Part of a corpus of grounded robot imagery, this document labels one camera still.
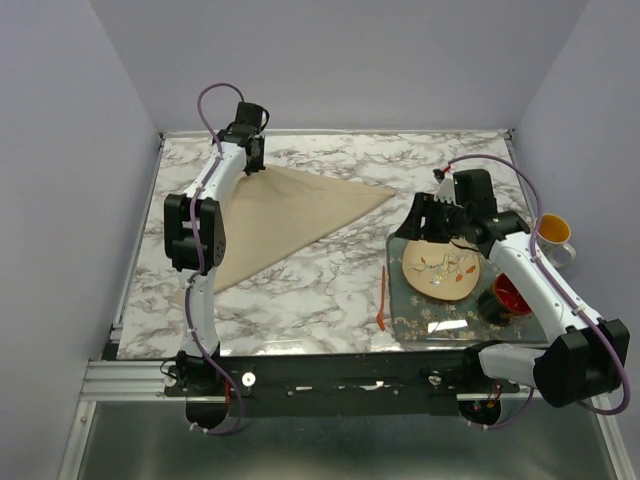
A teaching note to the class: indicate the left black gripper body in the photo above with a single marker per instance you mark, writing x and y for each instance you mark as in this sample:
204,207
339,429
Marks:
256,163

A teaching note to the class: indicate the aluminium frame rail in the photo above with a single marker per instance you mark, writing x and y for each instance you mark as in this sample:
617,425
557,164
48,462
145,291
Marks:
120,380

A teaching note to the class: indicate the beige floral plate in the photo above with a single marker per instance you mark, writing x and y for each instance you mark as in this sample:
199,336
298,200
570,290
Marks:
441,271

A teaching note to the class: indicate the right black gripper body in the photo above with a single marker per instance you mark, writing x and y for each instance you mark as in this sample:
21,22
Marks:
442,218

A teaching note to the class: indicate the beige cloth napkin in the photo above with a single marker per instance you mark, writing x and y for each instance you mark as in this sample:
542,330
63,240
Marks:
279,211

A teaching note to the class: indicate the orange plastic fork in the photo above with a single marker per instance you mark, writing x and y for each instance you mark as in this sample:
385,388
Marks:
380,317

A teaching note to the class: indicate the red black cup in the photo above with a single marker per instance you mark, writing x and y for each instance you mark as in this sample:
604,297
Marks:
501,302

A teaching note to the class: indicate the teal floral serving tray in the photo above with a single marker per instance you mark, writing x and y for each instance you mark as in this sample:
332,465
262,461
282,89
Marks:
419,319

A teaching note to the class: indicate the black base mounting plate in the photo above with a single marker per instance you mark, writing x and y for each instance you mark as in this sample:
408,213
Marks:
225,394

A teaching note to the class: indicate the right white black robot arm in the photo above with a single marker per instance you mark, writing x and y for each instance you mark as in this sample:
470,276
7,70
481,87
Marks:
586,353

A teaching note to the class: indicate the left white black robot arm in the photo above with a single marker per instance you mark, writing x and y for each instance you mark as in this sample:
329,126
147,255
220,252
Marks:
195,241

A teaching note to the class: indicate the white floral mug yellow inside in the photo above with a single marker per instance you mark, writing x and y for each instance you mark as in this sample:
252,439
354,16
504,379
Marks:
552,239

